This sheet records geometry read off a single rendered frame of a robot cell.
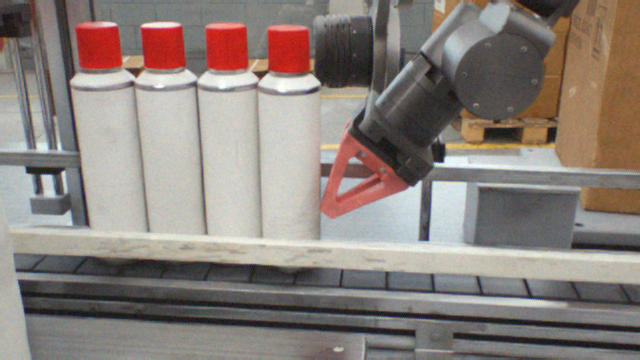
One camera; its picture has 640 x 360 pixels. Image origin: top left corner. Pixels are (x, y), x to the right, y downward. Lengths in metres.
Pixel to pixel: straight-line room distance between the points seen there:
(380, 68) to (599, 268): 1.09
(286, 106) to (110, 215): 0.18
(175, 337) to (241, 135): 0.17
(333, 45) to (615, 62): 0.92
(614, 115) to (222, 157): 0.45
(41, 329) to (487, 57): 0.37
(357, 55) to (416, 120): 1.08
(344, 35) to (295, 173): 1.09
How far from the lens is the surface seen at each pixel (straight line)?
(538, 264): 0.55
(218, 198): 0.56
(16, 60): 0.70
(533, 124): 4.04
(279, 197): 0.54
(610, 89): 0.78
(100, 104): 0.55
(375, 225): 0.78
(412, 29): 6.10
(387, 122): 0.51
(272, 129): 0.52
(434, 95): 0.51
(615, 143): 0.80
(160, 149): 0.55
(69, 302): 0.61
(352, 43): 1.59
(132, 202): 0.58
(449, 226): 0.79
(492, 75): 0.44
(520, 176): 0.59
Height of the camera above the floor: 1.15
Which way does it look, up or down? 20 degrees down
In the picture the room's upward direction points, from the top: straight up
